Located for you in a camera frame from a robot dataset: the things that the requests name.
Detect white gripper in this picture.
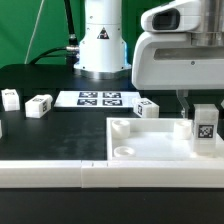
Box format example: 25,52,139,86
132,32,224,118

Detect white square tabletop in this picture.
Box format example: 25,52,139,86
106,118,224,161

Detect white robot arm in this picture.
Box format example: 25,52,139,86
74,0,224,105

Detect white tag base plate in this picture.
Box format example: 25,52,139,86
54,91,135,109

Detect black cable with connector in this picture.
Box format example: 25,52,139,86
29,0,81,65

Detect white fence wall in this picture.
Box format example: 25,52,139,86
0,160,224,188

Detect white thin cable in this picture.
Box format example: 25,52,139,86
24,0,46,65

